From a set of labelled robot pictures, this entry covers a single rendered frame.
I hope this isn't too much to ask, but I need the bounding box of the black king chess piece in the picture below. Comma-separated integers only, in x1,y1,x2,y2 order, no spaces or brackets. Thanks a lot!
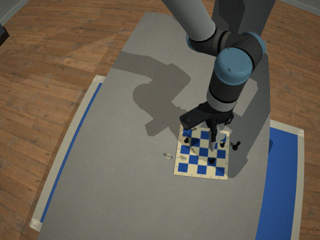
232,141,241,151

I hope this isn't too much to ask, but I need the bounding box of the white bishop chess piece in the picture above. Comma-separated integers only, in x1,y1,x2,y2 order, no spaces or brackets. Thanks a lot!
165,152,171,160

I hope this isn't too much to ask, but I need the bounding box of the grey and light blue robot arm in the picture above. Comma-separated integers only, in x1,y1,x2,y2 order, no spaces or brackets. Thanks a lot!
161,0,265,131

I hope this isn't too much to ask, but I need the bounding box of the blue and cream chessboard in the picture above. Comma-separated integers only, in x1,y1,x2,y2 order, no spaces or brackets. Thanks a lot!
173,125,230,180

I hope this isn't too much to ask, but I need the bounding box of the black rook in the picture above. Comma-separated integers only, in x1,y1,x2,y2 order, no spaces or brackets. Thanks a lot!
209,158,216,164

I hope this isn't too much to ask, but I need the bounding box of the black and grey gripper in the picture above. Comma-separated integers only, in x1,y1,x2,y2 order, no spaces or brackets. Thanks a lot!
205,106,235,152

